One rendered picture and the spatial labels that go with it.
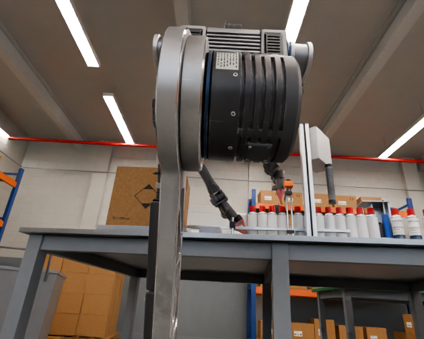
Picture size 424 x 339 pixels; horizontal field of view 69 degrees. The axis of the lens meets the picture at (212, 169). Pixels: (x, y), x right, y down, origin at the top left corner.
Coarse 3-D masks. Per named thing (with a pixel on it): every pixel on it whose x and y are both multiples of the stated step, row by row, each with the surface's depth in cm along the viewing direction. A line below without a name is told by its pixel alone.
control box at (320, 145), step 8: (312, 128) 162; (312, 136) 161; (320, 136) 163; (312, 144) 159; (320, 144) 160; (328, 144) 170; (312, 152) 157; (320, 152) 157; (328, 152) 167; (312, 160) 157; (320, 160) 156; (328, 160) 164; (312, 168) 165; (320, 168) 165
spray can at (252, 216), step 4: (252, 208) 165; (252, 212) 164; (248, 216) 163; (252, 216) 162; (256, 216) 163; (248, 220) 162; (252, 220) 161; (256, 220) 162; (248, 224) 161; (252, 224) 160; (256, 224) 161; (248, 232) 160; (252, 232) 158; (256, 232) 159
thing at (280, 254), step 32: (32, 256) 124; (64, 256) 144; (96, 256) 173; (192, 256) 119; (224, 256) 116; (256, 256) 115; (288, 256) 112; (320, 256) 112; (352, 256) 111; (384, 256) 109; (416, 256) 108; (32, 288) 122; (288, 288) 108; (352, 288) 213; (384, 288) 211; (416, 288) 203; (128, 320) 221; (288, 320) 104; (416, 320) 201
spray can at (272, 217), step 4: (272, 208) 163; (272, 212) 162; (268, 216) 162; (272, 216) 160; (276, 216) 161; (268, 220) 161; (272, 220) 159; (276, 220) 160; (268, 224) 160; (272, 224) 158; (276, 224) 159; (268, 232) 159; (272, 232) 157; (276, 232) 157
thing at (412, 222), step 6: (408, 210) 155; (408, 216) 154; (414, 216) 152; (408, 222) 153; (414, 222) 151; (408, 228) 153; (414, 228) 150; (420, 228) 150; (414, 234) 149; (420, 234) 148
